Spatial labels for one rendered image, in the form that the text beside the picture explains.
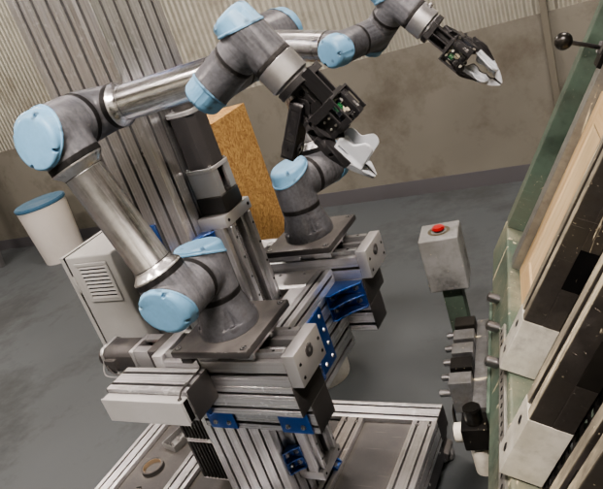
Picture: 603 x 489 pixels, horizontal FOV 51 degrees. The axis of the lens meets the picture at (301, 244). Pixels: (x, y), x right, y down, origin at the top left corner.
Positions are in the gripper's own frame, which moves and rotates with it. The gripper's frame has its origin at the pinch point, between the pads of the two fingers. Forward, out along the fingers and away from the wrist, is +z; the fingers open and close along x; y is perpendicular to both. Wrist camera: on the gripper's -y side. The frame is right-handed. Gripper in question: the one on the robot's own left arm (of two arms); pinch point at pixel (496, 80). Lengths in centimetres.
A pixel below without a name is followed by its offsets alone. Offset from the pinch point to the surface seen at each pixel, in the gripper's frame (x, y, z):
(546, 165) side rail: -12.2, -23.3, 27.2
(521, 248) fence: -27.7, -0.3, 33.3
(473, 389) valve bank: -54, 26, 43
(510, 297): -34, 14, 36
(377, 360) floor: -146, -98, 52
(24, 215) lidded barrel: -397, -288, -236
